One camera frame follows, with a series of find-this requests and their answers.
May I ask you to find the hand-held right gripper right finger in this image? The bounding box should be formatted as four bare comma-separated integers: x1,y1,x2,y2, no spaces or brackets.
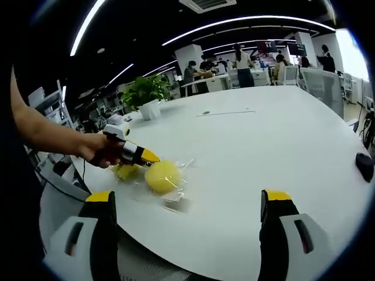
257,189,338,281

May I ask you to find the straight ceiling light strip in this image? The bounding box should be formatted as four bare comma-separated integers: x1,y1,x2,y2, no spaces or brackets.
69,0,107,57

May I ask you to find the long curved ceiling light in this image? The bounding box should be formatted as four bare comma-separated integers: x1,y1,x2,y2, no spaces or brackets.
161,15,336,46

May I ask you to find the shelf with storage boxes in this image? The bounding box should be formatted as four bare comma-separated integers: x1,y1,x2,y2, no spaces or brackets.
27,80,74,133

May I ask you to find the white standing desk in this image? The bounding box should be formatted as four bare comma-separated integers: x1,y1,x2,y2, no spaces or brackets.
179,73,233,96

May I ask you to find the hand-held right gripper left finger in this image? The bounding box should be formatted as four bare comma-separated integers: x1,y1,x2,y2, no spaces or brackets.
43,190,120,281

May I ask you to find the grey mesh office chair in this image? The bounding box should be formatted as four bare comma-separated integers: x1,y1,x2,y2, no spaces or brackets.
282,65,300,87
299,70,345,118

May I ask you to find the green potted plant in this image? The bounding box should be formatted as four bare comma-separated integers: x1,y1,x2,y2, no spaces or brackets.
118,74,172,121

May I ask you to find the short ceiling light strip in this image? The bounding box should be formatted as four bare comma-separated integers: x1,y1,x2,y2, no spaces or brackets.
109,62,134,84

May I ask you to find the black computer mouse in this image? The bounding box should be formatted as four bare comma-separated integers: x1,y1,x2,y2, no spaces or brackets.
354,152,374,183

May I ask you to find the ceiling air vent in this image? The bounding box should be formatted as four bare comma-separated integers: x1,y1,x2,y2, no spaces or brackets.
178,0,237,14

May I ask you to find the yellow rectangular silicone block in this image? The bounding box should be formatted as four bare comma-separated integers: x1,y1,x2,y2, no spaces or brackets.
112,163,142,183

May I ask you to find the yellow round silicone block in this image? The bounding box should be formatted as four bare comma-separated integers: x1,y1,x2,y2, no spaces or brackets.
133,157,196,213

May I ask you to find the person's left hand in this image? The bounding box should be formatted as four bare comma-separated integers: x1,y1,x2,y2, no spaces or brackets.
77,133,125,170

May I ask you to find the black cable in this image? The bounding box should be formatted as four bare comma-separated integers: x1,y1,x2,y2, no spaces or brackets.
43,159,90,203

